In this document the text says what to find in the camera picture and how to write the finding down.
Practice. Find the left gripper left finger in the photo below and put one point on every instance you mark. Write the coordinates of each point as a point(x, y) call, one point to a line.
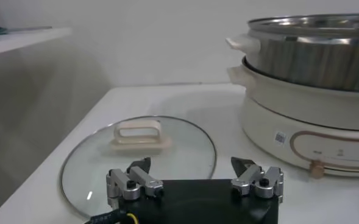
point(127, 182)

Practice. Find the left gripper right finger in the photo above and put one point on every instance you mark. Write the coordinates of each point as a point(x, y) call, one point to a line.
point(258, 179)

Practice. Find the stainless steel steamer basket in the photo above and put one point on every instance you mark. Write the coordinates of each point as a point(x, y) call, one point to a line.
point(304, 67)

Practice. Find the white side table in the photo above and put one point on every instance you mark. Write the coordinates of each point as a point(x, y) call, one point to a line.
point(20, 39)

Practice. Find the glass pot lid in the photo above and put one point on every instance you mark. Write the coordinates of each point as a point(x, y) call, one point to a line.
point(142, 143)

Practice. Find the cream electric cooker base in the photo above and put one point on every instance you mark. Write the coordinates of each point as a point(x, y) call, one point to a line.
point(273, 115)

